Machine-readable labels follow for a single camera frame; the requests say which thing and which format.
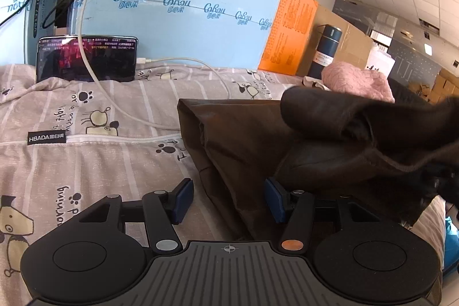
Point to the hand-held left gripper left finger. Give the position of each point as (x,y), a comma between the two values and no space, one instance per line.
(183,201)

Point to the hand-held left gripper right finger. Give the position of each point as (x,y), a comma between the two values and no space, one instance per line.
(275,201)

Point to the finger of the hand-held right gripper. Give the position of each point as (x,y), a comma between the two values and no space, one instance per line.
(444,182)

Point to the dark brown pants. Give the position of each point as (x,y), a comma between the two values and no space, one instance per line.
(251,134)

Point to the blue plastic bag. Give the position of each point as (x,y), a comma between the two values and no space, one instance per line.
(451,238)

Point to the printed cartoon bed sheet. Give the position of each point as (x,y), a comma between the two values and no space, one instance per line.
(107,162)

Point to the stack of small cardboard boxes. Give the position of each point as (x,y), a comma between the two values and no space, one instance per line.
(439,87)

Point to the grey pegboard panel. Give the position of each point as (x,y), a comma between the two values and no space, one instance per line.
(412,64)

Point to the cream white cloth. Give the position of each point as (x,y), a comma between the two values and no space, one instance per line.
(311,82)

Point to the pink knitted sweater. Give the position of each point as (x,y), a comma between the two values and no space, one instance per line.
(355,80)

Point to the dark blue thermos bottle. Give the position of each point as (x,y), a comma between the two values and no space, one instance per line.
(322,51)

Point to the large light blue printed carton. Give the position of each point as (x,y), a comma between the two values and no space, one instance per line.
(179,37)

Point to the orange printed carton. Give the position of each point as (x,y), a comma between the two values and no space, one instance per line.
(287,37)

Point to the brown cardboard box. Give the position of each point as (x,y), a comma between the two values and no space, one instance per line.
(353,40)

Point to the black smartphone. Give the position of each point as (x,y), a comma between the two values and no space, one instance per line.
(88,59)

